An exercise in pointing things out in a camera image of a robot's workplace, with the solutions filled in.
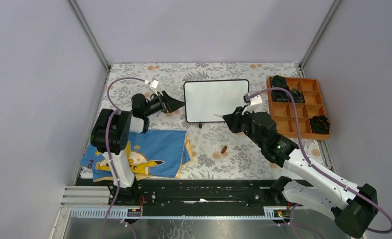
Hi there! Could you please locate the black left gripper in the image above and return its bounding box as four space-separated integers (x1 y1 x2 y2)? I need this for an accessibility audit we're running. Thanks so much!
142 90 185 118

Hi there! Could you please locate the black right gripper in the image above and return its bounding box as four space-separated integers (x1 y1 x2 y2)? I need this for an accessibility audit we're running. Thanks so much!
222 105 264 148

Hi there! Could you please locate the dark red marker cap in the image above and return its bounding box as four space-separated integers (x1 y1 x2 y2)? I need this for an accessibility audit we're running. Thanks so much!
221 145 228 154

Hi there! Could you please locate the small whiteboard black frame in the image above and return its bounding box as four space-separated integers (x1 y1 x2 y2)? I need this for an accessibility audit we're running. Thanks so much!
183 79 250 123

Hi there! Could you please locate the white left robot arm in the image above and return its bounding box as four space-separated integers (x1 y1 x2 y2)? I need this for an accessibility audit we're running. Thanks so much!
90 91 191 205

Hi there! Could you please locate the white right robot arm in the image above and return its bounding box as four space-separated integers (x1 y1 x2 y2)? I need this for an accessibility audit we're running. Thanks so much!
223 107 378 239

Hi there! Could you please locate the floral patterned table mat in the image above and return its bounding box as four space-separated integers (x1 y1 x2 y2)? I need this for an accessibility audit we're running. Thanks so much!
83 62 328 181

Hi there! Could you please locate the orange compartment tray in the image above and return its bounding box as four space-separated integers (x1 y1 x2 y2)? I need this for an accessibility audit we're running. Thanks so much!
266 75 331 140

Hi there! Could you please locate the blue Pikachu cloth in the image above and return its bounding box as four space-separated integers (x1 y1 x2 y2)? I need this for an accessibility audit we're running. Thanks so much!
80 130 193 182

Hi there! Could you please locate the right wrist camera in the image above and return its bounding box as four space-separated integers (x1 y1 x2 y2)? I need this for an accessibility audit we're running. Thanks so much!
242 93 263 115

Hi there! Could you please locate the black rolled cable bundle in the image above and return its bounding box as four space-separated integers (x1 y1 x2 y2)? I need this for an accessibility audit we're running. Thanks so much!
288 89 305 104
270 84 291 102
270 75 288 88
309 115 331 135

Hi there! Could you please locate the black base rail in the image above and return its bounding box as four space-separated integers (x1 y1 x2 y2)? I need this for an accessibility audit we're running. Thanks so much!
108 179 312 218

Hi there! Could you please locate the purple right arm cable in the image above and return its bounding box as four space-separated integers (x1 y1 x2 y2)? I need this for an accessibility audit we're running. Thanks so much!
248 87 392 235

